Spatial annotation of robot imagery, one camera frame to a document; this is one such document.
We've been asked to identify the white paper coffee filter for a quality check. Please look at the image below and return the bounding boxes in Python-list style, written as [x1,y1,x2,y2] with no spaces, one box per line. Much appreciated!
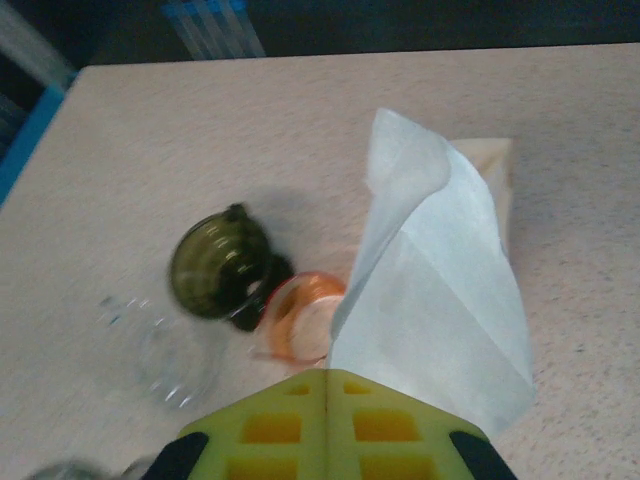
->
[327,107,536,449]

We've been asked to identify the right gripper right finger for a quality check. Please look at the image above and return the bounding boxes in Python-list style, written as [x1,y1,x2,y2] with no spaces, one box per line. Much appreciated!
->
[327,368,519,480]

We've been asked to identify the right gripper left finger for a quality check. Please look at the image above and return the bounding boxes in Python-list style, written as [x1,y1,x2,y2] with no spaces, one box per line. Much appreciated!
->
[149,368,329,480]

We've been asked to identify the clear glass coffee dripper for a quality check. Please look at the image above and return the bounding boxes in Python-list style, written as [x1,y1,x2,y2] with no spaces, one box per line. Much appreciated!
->
[97,294,221,411]

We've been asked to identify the wooden filter holder box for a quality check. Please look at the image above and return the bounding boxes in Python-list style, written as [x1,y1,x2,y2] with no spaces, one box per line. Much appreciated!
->
[449,138,515,256]

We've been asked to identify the dark green coffee dripper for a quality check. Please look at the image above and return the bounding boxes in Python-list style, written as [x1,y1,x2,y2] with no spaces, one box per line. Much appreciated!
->
[167,202,296,331]

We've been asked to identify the blue table side rail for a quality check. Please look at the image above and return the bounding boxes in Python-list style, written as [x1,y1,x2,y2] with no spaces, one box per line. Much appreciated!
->
[0,82,76,209]

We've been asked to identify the aluminium frame post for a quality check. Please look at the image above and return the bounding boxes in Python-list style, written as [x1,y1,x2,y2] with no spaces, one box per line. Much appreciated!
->
[0,0,76,89]

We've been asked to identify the orange coffee dripper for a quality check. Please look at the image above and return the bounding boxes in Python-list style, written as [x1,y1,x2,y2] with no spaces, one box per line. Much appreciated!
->
[249,271,347,365]

